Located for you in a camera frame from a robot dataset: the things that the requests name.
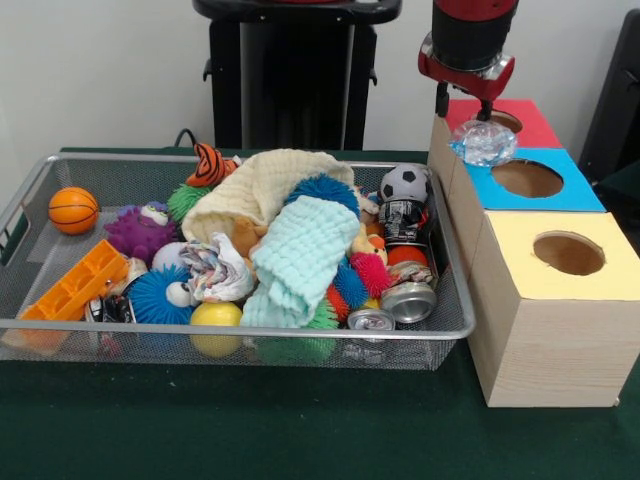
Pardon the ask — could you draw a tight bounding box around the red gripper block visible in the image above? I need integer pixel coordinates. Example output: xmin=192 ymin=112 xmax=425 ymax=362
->
xmin=417 ymin=35 xmax=517 ymax=124

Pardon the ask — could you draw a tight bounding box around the cream waffle cloth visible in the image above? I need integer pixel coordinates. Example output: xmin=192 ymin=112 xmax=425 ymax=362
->
xmin=182 ymin=149 xmax=376 ymax=246

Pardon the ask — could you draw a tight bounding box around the light blue waffle cloth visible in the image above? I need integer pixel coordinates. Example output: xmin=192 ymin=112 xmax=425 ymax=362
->
xmin=240 ymin=195 xmax=361 ymax=329

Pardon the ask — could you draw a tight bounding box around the orange plastic toy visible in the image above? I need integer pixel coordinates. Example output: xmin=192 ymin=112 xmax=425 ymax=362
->
xmin=18 ymin=238 xmax=131 ymax=326

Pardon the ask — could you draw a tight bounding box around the shallow clear mesh bin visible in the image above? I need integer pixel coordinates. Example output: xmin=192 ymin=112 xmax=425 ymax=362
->
xmin=0 ymin=150 xmax=478 ymax=371

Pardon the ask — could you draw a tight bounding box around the black and white soccer ball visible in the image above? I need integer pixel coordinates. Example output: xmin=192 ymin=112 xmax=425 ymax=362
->
xmin=380 ymin=163 xmax=433 ymax=201

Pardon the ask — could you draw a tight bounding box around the black flat panel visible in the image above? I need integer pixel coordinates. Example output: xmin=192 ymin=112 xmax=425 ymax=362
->
xmin=578 ymin=8 xmax=640 ymax=186

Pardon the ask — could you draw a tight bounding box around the green cloth side table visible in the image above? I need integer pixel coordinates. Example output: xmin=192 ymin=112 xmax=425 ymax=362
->
xmin=605 ymin=160 xmax=640 ymax=223

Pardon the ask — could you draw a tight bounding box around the orange striped tiger toy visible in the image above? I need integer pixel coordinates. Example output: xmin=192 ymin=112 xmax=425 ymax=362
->
xmin=187 ymin=143 xmax=242 ymax=189

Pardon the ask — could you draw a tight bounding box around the yellow ball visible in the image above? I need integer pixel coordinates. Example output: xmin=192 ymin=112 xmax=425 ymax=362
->
xmin=190 ymin=302 xmax=246 ymax=358

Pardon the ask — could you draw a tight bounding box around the purple spiky ball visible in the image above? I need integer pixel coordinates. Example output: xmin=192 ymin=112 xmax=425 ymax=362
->
xmin=104 ymin=203 xmax=181 ymax=266

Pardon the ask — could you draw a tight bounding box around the blue spiky ball with eyes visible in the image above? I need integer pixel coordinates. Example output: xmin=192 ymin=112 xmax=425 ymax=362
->
xmin=127 ymin=266 xmax=199 ymax=326

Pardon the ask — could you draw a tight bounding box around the dark green table cloth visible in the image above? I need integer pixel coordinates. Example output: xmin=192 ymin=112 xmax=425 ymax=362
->
xmin=0 ymin=147 xmax=640 ymax=480

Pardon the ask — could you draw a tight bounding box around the orange basketball toy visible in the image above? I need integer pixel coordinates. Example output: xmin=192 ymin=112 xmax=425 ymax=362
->
xmin=48 ymin=187 xmax=101 ymax=236

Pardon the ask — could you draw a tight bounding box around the black pedestal stand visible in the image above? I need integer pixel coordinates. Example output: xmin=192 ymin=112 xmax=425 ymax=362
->
xmin=193 ymin=0 xmax=403 ymax=151

